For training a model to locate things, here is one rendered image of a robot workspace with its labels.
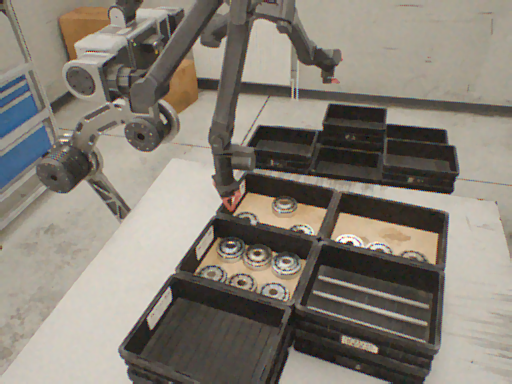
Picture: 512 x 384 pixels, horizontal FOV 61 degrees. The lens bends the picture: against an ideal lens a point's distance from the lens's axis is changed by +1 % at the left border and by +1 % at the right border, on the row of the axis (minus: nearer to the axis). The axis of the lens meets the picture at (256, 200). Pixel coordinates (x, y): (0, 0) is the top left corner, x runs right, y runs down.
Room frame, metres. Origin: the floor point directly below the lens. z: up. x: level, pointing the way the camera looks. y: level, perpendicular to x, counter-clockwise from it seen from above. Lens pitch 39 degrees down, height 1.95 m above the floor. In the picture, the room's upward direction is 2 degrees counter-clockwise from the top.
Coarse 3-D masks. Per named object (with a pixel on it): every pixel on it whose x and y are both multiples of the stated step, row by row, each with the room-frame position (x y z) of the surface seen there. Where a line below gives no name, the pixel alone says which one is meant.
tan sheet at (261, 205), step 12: (240, 204) 1.38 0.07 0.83; (252, 204) 1.38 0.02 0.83; (264, 204) 1.38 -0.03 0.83; (300, 204) 1.37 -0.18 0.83; (264, 216) 1.30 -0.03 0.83; (276, 216) 1.30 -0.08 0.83; (300, 216) 1.29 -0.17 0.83; (312, 216) 1.29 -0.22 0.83; (324, 216) 1.29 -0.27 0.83; (312, 228) 1.22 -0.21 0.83
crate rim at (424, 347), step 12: (360, 252) 0.99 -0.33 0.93; (372, 252) 0.99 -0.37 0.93; (312, 264) 0.94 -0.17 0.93; (408, 264) 0.93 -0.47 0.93; (444, 276) 0.88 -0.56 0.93; (300, 288) 0.85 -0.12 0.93; (300, 300) 0.80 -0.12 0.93; (300, 312) 0.77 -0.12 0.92; (312, 312) 0.76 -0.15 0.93; (324, 312) 0.76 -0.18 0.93; (336, 324) 0.73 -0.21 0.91; (348, 324) 0.72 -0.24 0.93; (360, 324) 0.71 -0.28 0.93; (372, 336) 0.69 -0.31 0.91; (384, 336) 0.68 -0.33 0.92; (396, 336) 0.67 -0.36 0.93; (420, 348) 0.64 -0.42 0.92; (432, 348) 0.63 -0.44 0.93
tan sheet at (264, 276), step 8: (216, 240) 1.17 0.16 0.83; (208, 256) 1.09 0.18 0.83; (216, 256) 1.09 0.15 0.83; (200, 264) 1.05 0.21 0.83; (224, 264) 1.05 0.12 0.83; (232, 264) 1.05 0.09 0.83; (240, 264) 1.05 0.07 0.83; (232, 272) 1.01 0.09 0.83; (248, 272) 1.01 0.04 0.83; (256, 272) 1.01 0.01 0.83; (264, 272) 1.00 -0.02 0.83; (272, 272) 1.00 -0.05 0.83; (264, 280) 0.97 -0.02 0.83; (272, 280) 0.97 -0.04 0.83; (280, 280) 0.97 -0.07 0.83; (288, 280) 0.97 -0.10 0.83; (296, 280) 0.96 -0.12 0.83; (288, 288) 0.93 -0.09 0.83
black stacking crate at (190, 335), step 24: (192, 288) 0.89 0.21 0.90; (168, 312) 0.85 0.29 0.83; (192, 312) 0.85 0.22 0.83; (216, 312) 0.85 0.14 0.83; (240, 312) 0.83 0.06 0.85; (264, 312) 0.80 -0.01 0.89; (144, 336) 0.74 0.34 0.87; (168, 336) 0.77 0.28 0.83; (192, 336) 0.76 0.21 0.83; (216, 336) 0.76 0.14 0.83; (240, 336) 0.76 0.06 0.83; (264, 336) 0.75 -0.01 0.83; (168, 360) 0.69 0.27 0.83; (192, 360) 0.68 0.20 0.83; (216, 360) 0.68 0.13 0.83; (240, 360) 0.68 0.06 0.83; (264, 360) 0.68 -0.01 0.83
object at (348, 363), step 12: (300, 336) 0.77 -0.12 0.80; (312, 336) 0.75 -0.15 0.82; (300, 348) 0.78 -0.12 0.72; (312, 348) 0.76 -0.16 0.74; (324, 348) 0.75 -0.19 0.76; (336, 348) 0.72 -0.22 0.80; (348, 348) 0.71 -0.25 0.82; (324, 360) 0.74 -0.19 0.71; (336, 360) 0.73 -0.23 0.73; (348, 360) 0.71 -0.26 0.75; (360, 360) 0.71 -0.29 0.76; (372, 360) 0.69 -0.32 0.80; (384, 360) 0.67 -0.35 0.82; (360, 372) 0.70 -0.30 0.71; (372, 372) 0.69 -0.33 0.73; (384, 372) 0.68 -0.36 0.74; (396, 372) 0.66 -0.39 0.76; (408, 372) 0.65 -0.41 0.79; (420, 372) 0.63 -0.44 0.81
